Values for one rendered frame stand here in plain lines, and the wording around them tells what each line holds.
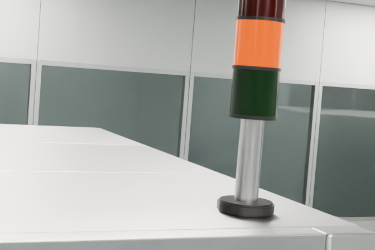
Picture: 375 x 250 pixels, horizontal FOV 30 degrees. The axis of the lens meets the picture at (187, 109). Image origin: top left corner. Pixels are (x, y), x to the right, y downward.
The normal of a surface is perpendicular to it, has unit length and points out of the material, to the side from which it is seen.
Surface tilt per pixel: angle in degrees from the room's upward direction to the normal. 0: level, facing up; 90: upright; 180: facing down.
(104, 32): 90
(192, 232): 0
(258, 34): 90
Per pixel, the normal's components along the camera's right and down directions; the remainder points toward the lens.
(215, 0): 0.39, 0.07
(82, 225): 0.07, -1.00
